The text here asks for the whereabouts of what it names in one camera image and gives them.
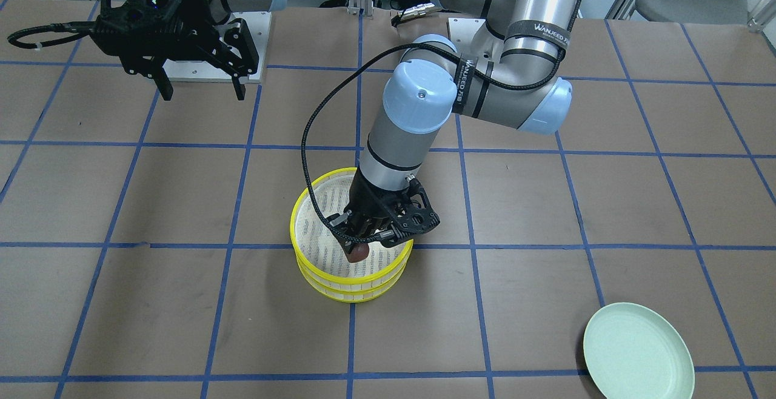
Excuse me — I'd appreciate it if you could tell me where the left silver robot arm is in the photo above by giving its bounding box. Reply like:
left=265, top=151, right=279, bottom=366
left=326, top=0, right=582, bottom=263

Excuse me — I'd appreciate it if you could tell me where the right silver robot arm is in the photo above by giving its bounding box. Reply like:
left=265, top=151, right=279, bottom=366
left=89, top=0, right=287, bottom=100

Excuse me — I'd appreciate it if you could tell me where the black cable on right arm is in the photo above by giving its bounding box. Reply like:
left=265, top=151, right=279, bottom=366
left=7, top=22, right=101, bottom=49

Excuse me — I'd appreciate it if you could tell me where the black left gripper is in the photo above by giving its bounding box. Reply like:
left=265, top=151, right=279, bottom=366
left=330, top=169, right=441, bottom=260

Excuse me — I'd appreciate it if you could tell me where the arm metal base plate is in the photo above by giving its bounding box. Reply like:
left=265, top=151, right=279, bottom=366
left=156, top=10, right=272, bottom=83
left=448, top=18, right=519, bottom=79

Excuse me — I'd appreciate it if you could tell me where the dark brown bun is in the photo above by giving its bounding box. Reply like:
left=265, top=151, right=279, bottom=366
left=346, top=243, right=370, bottom=264

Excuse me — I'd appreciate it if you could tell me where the light green round plate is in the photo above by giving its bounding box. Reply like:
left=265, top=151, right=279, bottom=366
left=583, top=302, right=695, bottom=398

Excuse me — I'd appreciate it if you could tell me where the yellow bamboo steamer layer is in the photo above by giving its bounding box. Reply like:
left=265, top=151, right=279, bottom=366
left=289, top=167, right=414, bottom=284
left=296, top=241, right=413, bottom=303

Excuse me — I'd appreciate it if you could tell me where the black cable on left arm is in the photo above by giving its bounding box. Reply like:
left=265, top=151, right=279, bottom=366
left=301, top=0, right=592, bottom=248

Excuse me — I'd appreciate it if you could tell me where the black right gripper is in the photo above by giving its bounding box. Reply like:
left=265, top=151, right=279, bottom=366
left=88, top=0, right=258, bottom=101

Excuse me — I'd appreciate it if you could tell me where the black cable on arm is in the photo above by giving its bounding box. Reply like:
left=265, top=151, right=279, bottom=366
left=7, top=22, right=101, bottom=49
left=301, top=0, right=592, bottom=248

